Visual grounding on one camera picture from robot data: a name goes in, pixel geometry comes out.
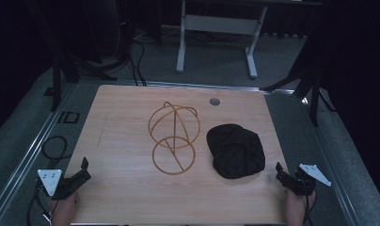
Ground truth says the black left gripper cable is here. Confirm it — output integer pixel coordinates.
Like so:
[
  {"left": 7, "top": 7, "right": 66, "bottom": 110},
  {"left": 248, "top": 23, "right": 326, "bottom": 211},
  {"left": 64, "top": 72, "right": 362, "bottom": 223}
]
[{"left": 25, "top": 178, "right": 55, "bottom": 226}]

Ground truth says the person's right hand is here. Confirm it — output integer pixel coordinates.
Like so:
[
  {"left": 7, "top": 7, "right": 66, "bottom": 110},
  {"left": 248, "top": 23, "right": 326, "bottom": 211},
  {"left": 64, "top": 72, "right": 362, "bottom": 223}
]
[{"left": 284, "top": 188, "right": 317, "bottom": 226}]

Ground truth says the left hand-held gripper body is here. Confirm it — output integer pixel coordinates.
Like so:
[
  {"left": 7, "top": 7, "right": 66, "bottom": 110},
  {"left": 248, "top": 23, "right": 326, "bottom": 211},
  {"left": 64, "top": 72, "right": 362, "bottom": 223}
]
[{"left": 37, "top": 169, "right": 83, "bottom": 201}]

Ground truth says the black hat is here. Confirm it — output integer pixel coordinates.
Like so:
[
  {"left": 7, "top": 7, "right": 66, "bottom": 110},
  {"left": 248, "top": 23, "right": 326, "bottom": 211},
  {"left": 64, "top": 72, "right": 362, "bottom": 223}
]
[{"left": 206, "top": 122, "right": 266, "bottom": 180}]

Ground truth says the black rectangular floor bracket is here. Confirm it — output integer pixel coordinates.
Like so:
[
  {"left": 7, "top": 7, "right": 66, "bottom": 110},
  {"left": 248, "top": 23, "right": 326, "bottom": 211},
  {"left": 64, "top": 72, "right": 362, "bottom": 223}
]
[{"left": 56, "top": 110, "right": 81, "bottom": 124}]

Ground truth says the gold wire hat stand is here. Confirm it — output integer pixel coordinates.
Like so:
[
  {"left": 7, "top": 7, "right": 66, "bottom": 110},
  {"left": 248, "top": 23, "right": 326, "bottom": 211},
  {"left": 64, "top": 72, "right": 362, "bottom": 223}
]
[{"left": 147, "top": 101, "right": 201, "bottom": 176}]

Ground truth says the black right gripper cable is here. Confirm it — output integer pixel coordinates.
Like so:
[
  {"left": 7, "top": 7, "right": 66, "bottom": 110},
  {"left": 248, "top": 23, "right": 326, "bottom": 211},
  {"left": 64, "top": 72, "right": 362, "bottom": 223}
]
[{"left": 303, "top": 187, "right": 318, "bottom": 226}]

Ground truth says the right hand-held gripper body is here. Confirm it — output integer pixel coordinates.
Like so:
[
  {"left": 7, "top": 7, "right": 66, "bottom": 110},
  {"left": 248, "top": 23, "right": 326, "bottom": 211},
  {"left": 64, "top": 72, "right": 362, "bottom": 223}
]
[{"left": 286, "top": 163, "right": 333, "bottom": 197}]

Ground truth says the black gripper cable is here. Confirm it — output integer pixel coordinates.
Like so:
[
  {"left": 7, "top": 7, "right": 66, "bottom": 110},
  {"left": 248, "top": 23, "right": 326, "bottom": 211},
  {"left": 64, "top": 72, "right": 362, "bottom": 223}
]
[
  {"left": 25, "top": 178, "right": 55, "bottom": 226},
  {"left": 303, "top": 187, "right": 318, "bottom": 226}
]

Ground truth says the black looped floor cable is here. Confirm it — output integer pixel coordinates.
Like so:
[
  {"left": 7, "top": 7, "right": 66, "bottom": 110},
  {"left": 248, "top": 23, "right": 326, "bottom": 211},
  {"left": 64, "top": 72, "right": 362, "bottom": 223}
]
[{"left": 40, "top": 135, "right": 73, "bottom": 170}]

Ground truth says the person's left hand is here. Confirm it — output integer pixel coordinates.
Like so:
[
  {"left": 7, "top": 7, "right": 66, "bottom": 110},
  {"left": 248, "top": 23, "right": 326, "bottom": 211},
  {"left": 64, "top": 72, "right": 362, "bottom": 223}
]
[{"left": 50, "top": 191, "right": 80, "bottom": 226}]

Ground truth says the black floor cables bundle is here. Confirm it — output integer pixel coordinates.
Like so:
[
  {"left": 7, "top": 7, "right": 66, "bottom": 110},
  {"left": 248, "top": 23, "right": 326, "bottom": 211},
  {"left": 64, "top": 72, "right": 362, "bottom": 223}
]
[{"left": 116, "top": 18, "right": 167, "bottom": 87}]

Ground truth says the black tripod stand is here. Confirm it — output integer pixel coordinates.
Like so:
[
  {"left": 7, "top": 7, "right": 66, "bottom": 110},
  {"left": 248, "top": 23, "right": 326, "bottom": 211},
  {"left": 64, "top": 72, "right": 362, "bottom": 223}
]
[
  {"left": 261, "top": 27, "right": 338, "bottom": 127},
  {"left": 23, "top": 0, "right": 119, "bottom": 113}
]

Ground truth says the dark curtain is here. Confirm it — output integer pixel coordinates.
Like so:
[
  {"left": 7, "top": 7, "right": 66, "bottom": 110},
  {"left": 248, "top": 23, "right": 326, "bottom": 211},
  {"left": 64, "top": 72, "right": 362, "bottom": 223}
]
[
  {"left": 0, "top": 0, "right": 57, "bottom": 139},
  {"left": 316, "top": 0, "right": 380, "bottom": 202}
]

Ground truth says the white metal desk frame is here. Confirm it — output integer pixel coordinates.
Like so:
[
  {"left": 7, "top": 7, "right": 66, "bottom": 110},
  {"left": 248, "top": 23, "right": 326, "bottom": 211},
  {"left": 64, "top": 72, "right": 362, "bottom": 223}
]
[{"left": 175, "top": 0, "right": 324, "bottom": 80}]

